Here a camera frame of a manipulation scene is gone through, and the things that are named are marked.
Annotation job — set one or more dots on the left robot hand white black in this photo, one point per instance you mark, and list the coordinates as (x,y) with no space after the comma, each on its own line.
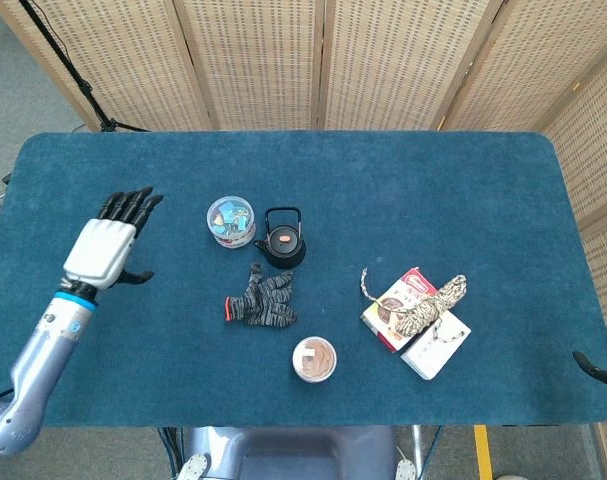
(100,250)

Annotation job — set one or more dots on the right robot hand black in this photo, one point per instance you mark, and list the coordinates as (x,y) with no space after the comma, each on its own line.
(598,371)

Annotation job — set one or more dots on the gray pot lid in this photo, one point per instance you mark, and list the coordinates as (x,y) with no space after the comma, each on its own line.
(284,239)

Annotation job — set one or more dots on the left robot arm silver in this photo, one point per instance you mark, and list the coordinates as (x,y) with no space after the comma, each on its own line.
(33,360)

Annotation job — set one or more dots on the small black kettle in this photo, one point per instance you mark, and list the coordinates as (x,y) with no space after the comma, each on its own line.
(282,243)

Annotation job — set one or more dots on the round brown-lidded cup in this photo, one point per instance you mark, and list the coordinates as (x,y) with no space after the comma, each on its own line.
(314,359)

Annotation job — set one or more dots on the clear round tub of clips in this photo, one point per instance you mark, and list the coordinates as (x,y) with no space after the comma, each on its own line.
(231,221)

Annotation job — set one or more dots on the yellow floor tape strip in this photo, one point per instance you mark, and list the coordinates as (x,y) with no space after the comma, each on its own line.
(483,452)

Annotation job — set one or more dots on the white small carton box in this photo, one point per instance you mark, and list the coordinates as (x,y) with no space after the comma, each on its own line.
(435,347)

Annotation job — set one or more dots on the grey knit work glove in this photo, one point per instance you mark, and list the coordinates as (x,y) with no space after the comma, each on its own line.
(263,302)

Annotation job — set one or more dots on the black tripod stand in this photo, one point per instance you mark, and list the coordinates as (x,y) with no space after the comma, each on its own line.
(78,80)

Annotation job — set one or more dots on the blue table mat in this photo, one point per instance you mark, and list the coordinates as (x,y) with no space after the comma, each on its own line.
(303,200)

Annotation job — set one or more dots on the red white snack box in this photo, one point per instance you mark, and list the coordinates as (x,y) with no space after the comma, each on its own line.
(394,305)

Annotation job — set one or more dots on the robot torso base grey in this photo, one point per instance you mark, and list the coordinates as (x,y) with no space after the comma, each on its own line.
(293,452)

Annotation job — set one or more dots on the woven folding screen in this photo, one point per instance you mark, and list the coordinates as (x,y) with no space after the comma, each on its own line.
(333,60)

